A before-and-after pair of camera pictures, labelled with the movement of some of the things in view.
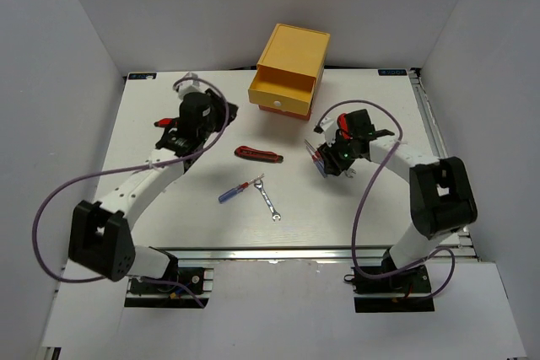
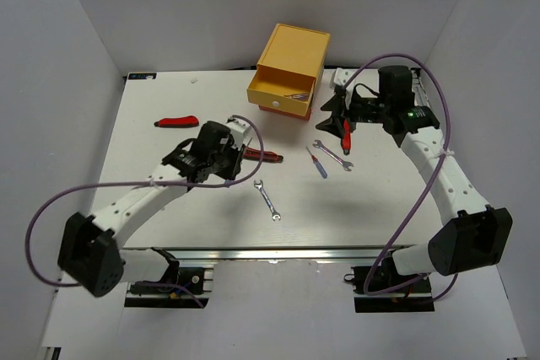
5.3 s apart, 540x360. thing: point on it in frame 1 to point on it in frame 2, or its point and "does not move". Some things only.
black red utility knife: [245, 151] does not move
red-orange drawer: [286, 114] does not move
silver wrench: [274, 213] does not move
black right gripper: [333, 165] to [333, 125]
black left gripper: [217, 104] to [236, 152]
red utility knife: [342, 123] does not move
